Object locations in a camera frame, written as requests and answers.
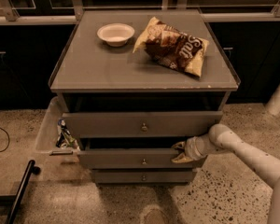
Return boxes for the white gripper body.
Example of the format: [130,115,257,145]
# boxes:
[185,134,221,161]

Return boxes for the grey drawer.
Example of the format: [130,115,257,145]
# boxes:
[63,111,223,138]
[92,169,196,184]
[77,137,204,169]

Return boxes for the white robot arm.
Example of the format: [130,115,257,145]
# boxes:
[172,124,280,224]

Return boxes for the grey drawer cabinet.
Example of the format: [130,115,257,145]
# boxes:
[48,9,242,185]

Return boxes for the grey bottom drawer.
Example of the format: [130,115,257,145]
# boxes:
[92,169,196,184]

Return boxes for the grey top drawer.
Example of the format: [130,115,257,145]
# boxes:
[63,111,223,138]

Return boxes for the yellow brown chip bag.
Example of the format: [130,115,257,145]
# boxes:
[133,17,209,77]

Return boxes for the snack packets in bin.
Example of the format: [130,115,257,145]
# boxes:
[56,119,78,149]

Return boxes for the white paper bowl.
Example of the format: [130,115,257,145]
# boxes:
[97,23,134,47]

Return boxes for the clear plastic side bin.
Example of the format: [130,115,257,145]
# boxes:
[35,97,74,156]

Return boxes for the black metal bar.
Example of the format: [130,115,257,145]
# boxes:
[0,160,41,224]

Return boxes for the black floor cable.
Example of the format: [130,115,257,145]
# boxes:
[0,122,11,153]

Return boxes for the metal railing frame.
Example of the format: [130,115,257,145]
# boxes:
[0,0,280,25]

